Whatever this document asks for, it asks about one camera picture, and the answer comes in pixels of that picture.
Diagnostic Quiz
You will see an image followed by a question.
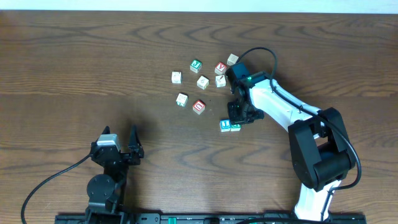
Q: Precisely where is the green letter F wooden block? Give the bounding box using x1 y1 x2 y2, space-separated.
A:
231 124 241 131

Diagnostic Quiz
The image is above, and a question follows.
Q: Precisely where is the blue letter L wooden block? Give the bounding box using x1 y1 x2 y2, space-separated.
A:
220 119 231 132

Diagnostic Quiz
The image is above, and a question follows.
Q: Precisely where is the red letter U wooden block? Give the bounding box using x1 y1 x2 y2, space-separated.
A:
192 100 206 114

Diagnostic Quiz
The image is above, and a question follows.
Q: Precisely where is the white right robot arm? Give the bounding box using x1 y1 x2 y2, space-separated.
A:
228 77 362 223

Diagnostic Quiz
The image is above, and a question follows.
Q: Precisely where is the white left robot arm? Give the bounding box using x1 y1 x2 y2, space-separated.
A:
83 126 144 224

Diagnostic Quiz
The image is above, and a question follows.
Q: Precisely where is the plain pictured wooden block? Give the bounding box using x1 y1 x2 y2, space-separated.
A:
215 75 226 88

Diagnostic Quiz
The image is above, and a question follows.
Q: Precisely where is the yellow framed wooden block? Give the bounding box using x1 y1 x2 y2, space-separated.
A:
197 76 210 90

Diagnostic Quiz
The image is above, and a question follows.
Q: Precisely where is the red letter A wooden block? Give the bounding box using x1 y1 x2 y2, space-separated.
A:
215 62 227 75

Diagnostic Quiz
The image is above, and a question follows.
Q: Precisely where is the red letter M wooden block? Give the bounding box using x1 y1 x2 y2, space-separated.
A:
227 54 239 66

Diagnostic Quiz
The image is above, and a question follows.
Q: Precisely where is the plain block left near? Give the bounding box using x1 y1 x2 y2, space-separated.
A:
176 93 188 107

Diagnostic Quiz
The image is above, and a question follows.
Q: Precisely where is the green letter J wooden block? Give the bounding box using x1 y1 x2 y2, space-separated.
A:
190 59 202 73

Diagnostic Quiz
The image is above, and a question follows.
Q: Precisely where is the dark green side wooden block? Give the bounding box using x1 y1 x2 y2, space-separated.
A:
171 71 182 84

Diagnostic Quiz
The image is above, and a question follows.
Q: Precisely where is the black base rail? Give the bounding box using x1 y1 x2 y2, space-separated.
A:
54 212 368 224

